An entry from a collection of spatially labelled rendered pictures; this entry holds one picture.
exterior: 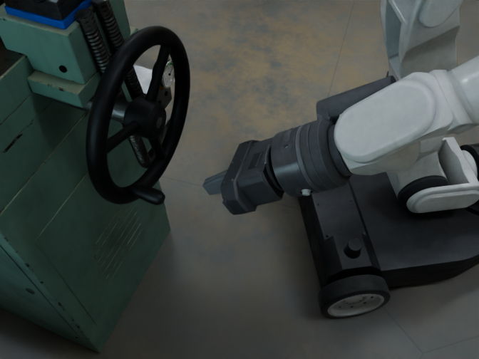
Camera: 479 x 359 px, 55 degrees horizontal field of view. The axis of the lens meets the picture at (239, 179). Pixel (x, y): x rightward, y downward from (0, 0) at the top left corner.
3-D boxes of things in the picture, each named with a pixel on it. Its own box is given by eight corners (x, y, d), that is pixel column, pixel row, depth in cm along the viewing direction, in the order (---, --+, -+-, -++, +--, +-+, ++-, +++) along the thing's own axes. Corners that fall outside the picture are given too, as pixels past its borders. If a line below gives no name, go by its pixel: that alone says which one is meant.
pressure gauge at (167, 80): (166, 100, 105) (161, 72, 99) (151, 95, 106) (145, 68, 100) (178, 82, 109) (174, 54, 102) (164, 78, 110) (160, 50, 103)
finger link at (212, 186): (201, 179, 67) (234, 169, 64) (213, 194, 69) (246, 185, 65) (197, 186, 66) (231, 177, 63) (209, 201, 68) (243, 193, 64)
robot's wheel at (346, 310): (319, 308, 141) (385, 293, 139) (323, 324, 138) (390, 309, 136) (312, 283, 125) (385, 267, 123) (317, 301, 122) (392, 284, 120)
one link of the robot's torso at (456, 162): (443, 159, 146) (460, 130, 135) (471, 211, 134) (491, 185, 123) (380, 166, 144) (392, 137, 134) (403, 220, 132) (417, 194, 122)
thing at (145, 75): (158, 120, 111) (153, 95, 105) (114, 107, 114) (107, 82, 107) (174, 97, 116) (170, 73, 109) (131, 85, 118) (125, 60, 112)
